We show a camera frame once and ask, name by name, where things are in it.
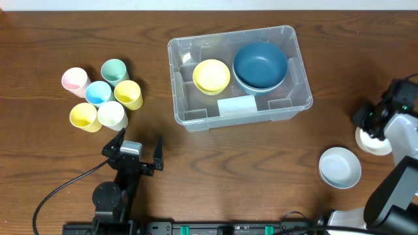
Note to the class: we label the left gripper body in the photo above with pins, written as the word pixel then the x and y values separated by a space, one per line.
pixel 131 162

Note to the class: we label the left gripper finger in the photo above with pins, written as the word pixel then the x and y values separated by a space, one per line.
pixel 158 156
pixel 112 149

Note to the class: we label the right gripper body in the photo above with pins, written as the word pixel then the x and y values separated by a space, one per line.
pixel 364 117

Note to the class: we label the yellow cup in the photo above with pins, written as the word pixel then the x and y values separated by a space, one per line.
pixel 84 116
pixel 129 93

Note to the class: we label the small light grey bowl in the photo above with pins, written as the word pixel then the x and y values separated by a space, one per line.
pixel 339 168

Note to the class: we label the small yellow bowl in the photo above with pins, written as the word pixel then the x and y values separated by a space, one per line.
pixel 211 76

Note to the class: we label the small white bowl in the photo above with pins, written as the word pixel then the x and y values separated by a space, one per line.
pixel 371 145

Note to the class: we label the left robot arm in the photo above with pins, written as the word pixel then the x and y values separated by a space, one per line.
pixel 113 199

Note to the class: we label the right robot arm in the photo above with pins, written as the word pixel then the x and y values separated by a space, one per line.
pixel 389 209

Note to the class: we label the clear plastic storage container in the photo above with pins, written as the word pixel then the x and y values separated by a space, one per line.
pixel 197 111

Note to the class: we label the cream white cup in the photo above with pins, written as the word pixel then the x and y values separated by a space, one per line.
pixel 112 115

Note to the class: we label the light blue cup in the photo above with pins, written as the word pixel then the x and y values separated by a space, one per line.
pixel 98 93

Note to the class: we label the pink cup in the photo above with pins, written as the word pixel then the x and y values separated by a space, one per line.
pixel 76 80

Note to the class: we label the green cup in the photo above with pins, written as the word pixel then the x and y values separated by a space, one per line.
pixel 114 71

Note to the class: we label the large dark blue bowl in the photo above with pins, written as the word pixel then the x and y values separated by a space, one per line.
pixel 260 66

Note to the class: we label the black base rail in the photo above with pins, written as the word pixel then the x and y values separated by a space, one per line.
pixel 168 228

